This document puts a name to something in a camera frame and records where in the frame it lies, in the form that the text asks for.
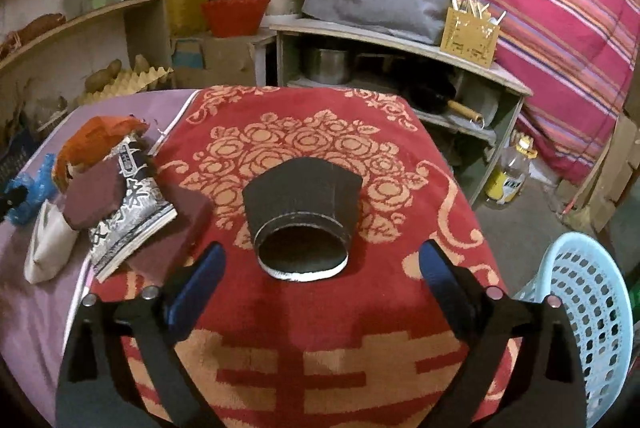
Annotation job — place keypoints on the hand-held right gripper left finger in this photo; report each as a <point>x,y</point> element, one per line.
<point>200,278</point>

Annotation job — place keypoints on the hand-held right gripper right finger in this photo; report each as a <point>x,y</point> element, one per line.
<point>440,278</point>

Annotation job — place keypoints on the white pouch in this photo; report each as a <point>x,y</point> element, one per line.
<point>47,248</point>

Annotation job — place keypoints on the light blue plastic basket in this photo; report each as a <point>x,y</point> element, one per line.
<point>595,308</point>

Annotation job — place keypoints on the orange plastic wrapper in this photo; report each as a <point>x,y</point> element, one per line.
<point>95,133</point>

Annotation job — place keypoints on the black and white patterned packet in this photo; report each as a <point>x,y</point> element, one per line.
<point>135,208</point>

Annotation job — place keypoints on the red floral towel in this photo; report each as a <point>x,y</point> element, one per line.
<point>310,318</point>

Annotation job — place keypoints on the small yellow label oil bottle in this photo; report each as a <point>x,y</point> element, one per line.
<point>505,178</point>

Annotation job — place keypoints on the straw broom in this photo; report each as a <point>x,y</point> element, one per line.
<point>577,213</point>

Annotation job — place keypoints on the purple cloth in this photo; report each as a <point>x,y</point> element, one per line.
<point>30,323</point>

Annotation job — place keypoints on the blue plastic bag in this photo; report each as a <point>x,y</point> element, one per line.
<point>35,188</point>

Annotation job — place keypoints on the yellow egg tray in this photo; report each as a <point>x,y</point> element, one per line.
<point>145,80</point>

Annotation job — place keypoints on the stacked cardboard sheets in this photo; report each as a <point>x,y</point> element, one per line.
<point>615,168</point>

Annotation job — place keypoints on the brown cardboard box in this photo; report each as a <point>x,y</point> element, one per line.
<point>225,58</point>

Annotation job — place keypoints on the potato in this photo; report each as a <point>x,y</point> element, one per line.
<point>141,63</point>
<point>95,82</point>
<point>112,69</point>

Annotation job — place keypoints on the grey wooden shelf unit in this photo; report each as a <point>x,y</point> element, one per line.
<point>400,45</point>

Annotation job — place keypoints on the yellow chopstick holder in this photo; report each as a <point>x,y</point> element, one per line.
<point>467,38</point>

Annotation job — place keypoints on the steel pot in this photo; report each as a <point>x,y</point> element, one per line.
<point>325,65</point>

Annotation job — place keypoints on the red plastic basket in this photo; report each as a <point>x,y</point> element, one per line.
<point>235,15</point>

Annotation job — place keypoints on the bundle of chopsticks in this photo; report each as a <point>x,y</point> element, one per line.
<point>470,5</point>

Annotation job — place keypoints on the pink striped cloth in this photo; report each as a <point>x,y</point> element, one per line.
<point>550,8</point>

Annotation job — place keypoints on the light wooden wall shelf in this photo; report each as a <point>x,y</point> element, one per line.
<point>75,15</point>

